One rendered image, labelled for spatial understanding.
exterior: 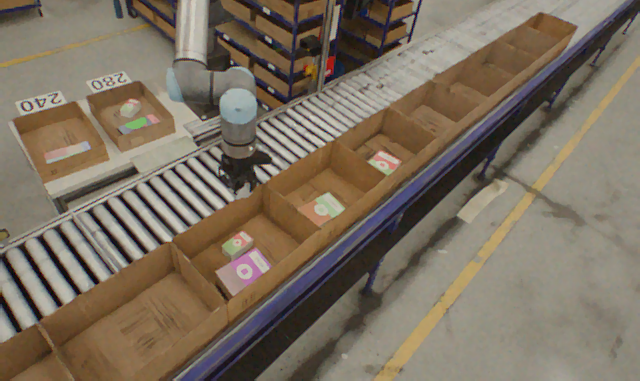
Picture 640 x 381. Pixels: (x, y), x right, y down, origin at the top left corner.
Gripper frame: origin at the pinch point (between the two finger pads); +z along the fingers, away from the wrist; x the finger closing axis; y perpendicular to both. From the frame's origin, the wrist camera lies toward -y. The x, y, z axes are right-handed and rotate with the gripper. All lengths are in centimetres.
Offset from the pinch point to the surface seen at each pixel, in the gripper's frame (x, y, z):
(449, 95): 7, -133, 17
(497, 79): 17, -172, 17
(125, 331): -3, 46, 31
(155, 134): -86, -16, 40
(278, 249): 8.2, -8.1, 30.0
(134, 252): -35, 26, 44
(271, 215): -4.2, -16.2, 28.4
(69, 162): -89, 23, 36
